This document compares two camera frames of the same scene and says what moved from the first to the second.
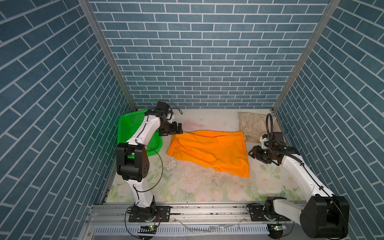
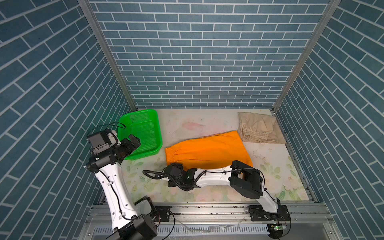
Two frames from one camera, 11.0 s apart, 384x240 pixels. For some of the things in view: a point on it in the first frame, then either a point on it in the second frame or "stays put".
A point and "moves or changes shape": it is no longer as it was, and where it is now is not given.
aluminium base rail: (193, 222) stays put
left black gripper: (173, 130) → (128, 147)
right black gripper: (256, 152) → (177, 165)
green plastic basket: (128, 123) stays put
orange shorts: (224, 150) moves or changes shape
